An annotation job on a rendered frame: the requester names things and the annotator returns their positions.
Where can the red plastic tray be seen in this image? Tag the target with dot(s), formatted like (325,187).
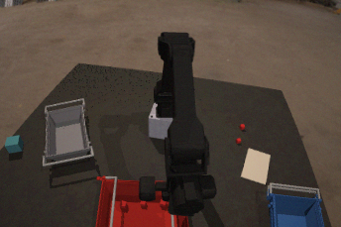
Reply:
(134,215)

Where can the small teal block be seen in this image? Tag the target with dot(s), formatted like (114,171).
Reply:
(14,144)

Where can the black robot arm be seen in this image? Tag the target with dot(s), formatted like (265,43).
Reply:
(185,143)

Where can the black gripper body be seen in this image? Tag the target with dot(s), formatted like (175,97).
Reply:
(148,188)

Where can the beige flat square panel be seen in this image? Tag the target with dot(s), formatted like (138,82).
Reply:
(256,166)

